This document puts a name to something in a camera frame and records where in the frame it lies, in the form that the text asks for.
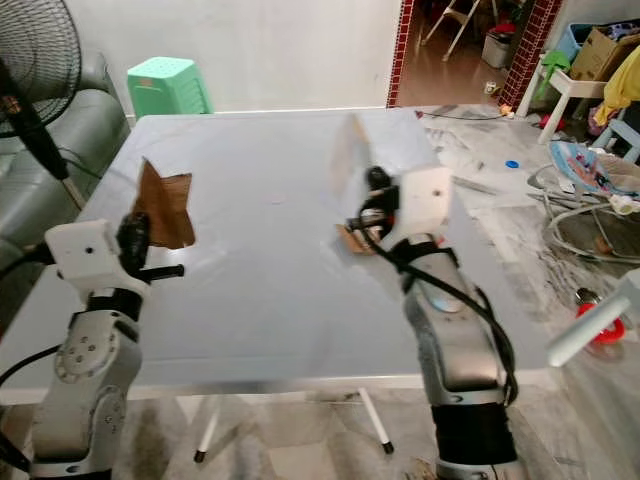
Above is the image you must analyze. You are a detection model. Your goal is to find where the torn brown red carton piece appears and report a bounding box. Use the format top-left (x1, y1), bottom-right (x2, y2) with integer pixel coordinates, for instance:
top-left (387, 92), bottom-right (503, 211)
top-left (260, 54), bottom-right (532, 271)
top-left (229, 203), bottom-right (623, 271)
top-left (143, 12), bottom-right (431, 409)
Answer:
top-left (137, 157), bottom-right (197, 252)

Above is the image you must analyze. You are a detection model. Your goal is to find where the grey sofa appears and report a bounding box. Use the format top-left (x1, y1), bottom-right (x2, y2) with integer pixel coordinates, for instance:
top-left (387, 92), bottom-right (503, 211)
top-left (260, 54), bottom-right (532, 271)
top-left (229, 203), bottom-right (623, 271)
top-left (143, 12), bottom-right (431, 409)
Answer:
top-left (0, 55), bottom-right (132, 333)

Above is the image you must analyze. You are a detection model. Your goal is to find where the red tiled door pillar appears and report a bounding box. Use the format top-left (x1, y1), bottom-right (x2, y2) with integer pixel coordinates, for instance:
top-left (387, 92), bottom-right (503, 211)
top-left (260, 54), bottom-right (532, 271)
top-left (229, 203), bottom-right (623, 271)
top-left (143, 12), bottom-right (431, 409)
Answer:
top-left (384, 0), bottom-right (417, 110)
top-left (499, 0), bottom-right (562, 112)

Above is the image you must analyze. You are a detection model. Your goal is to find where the green plastic stool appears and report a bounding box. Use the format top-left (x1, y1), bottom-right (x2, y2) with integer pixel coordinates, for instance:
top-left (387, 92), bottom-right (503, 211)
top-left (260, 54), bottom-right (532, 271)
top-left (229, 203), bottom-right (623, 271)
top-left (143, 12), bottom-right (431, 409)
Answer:
top-left (126, 56), bottom-right (214, 120)

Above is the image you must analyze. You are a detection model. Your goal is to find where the small white bucket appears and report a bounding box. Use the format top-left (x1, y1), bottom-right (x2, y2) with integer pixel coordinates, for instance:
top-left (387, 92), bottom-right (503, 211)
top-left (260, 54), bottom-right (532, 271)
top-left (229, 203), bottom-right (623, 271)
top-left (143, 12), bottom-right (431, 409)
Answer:
top-left (479, 24), bottom-right (517, 70)

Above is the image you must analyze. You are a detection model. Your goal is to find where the white high chair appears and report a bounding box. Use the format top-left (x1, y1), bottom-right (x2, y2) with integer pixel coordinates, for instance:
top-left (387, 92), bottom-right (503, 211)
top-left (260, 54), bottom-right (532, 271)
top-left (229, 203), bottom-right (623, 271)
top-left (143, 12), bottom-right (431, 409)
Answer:
top-left (419, 0), bottom-right (492, 53)

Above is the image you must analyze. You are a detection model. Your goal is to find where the white table leg black foot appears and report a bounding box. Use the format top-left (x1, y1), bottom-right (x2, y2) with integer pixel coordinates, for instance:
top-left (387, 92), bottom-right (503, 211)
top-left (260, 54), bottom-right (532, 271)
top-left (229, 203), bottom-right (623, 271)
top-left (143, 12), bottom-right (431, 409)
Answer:
top-left (194, 399), bottom-right (222, 464)
top-left (357, 387), bottom-right (395, 455)

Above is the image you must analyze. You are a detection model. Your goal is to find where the black standing fan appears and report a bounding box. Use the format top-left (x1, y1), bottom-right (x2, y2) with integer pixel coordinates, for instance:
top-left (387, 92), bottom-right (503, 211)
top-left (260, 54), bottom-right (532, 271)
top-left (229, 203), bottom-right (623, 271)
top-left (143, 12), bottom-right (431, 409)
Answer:
top-left (0, 0), bottom-right (84, 208)

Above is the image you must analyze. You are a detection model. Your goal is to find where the baby bouncer printed seat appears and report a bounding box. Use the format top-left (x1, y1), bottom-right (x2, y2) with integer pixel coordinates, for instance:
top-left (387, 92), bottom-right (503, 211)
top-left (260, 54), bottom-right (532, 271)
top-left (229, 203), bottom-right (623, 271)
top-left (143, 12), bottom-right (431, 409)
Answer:
top-left (529, 139), bottom-right (640, 267)

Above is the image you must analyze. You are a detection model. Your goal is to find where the green plastic toy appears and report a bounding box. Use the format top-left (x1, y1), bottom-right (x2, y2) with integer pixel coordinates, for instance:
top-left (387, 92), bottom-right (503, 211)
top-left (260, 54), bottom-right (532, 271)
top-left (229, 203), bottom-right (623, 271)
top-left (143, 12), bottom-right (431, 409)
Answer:
top-left (539, 47), bottom-right (577, 92)

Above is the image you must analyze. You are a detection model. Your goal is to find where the white plastic kids table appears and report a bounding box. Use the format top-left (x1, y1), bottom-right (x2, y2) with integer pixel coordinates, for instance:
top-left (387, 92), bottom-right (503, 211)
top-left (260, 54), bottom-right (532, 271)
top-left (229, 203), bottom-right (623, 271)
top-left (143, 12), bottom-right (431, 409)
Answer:
top-left (517, 64), bottom-right (612, 147)

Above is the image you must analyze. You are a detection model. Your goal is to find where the blue plastic box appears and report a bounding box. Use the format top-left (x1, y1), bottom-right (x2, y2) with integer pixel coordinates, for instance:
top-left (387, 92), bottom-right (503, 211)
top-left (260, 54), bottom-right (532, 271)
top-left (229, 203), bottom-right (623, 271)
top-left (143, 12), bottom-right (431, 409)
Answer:
top-left (554, 20), bottom-right (612, 61)

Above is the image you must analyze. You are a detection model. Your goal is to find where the yellow cloth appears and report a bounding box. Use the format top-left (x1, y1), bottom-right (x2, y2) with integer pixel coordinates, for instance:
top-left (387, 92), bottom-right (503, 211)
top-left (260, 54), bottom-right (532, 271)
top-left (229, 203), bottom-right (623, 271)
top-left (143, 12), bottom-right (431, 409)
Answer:
top-left (591, 68), bottom-right (640, 131)

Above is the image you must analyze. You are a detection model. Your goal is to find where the small red round toy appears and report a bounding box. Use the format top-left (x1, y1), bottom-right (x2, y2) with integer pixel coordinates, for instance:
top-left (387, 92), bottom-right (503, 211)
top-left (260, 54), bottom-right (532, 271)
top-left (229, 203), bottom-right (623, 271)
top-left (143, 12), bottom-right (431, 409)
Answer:
top-left (587, 300), bottom-right (634, 347)

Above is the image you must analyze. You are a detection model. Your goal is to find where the brown cardboard box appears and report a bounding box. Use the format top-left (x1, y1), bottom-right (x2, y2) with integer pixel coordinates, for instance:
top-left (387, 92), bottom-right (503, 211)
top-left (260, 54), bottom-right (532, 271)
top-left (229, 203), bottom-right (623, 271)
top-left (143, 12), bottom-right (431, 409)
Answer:
top-left (567, 25), bottom-right (640, 84)

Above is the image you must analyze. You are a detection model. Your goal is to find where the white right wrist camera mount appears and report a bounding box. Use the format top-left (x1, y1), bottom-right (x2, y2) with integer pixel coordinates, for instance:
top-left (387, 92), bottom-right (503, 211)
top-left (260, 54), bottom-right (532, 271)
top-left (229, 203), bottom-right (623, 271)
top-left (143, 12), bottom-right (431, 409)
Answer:
top-left (398, 164), bottom-right (454, 249)

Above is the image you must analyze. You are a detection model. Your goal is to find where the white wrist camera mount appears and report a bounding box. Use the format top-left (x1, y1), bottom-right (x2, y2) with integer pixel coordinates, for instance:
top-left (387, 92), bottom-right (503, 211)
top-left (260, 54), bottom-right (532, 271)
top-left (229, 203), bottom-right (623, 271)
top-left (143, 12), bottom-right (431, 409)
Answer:
top-left (44, 220), bottom-right (127, 301)
top-left (398, 164), bottom-right (454, 249)

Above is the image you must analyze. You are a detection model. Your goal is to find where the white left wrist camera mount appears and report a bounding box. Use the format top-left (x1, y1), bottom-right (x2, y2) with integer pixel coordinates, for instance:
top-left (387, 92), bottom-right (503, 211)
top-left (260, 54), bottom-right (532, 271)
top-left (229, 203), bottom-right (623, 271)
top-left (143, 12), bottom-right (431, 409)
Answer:
top-left (44, 220), bottom-right (127, 301)

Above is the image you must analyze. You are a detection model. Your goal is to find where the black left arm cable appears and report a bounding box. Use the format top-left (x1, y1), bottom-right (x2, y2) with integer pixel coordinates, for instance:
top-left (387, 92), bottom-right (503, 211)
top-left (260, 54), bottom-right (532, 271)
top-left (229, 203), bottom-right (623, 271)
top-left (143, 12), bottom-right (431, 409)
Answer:
top-left (0, 245), bottom-right (63, 473)

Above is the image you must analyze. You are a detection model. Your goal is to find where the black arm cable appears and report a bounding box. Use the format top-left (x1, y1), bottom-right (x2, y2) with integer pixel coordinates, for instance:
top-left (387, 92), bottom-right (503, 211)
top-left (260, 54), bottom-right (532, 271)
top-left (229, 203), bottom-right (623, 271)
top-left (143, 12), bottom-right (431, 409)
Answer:
top-left (0, 245), bottom-right (63, 473)
top-left (363, 215), bottom-right (522, 407)

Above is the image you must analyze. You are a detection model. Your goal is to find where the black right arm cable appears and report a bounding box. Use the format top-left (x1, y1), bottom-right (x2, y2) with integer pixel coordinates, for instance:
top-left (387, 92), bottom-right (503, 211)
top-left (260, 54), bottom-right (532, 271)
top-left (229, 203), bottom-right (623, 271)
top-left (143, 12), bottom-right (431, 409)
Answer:
top-left (363, 215), bottom-right (522, 407)

